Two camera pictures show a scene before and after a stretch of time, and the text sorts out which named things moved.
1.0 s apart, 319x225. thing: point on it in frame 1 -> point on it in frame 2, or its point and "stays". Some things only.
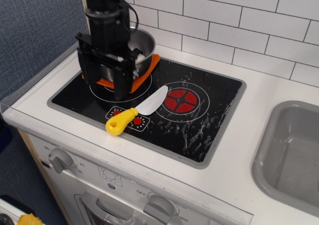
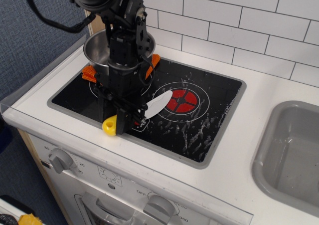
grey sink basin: [286, 164] stays
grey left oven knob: [60, 160] stays
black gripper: [109, 35] -> [123, 87]
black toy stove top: [189, 124] stays
